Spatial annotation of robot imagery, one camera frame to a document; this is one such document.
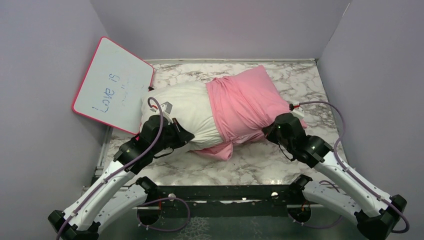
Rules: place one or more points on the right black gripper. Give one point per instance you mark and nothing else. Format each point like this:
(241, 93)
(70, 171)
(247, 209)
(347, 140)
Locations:
(270, 132)

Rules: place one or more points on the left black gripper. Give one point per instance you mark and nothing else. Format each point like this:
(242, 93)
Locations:
(182, 136)

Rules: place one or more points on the white pillow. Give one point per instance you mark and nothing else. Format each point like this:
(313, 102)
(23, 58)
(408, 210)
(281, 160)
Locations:
(192, 109)

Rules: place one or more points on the pink floral pillowcase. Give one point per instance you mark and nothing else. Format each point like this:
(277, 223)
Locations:
(242, 105)

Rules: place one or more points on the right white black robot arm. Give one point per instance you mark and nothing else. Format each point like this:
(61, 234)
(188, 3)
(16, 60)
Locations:
(374, 211)

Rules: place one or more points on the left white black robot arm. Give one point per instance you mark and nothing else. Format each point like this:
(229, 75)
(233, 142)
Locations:
(97, 207)

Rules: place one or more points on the pink framed whiteboard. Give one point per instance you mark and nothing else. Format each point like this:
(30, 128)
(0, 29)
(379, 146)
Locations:
(113, 87)

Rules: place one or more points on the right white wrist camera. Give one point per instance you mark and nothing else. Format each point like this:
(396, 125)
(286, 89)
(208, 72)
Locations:
(296, 110)

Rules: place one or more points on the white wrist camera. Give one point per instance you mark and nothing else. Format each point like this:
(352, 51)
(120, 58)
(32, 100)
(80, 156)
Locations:
(296, 110)
(166, 109)

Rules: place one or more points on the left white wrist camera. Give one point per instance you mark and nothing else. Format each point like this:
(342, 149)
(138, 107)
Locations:
(166, 109)

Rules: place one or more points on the black mounting rail base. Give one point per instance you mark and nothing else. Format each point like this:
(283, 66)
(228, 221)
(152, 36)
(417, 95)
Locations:
(216, 201)

